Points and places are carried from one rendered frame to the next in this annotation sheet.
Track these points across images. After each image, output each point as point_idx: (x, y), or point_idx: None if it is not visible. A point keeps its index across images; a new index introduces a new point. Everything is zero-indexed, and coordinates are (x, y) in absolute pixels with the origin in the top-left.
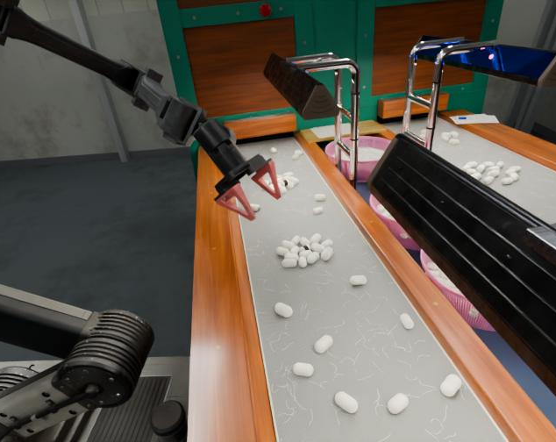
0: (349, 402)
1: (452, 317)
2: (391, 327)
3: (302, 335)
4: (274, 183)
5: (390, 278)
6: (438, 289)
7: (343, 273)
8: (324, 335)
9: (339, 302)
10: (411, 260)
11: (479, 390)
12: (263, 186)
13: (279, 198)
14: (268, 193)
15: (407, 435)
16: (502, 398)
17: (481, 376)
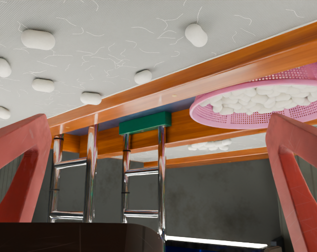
0: (0, 76)
1: (161, 102)
2: (129, 65)
3: (30, 7)
4: (287, 206)
5: (225, 51)
6: (199, 94)
7: (219, 5)
8: (46, 45)
9: (134, 22)
10: (256, 77)
11: (97, 107)
12: None
13: (268, 126)
14: (297, 129)
15: (29, 85)
16: (98, 116)
17: (107, 111)
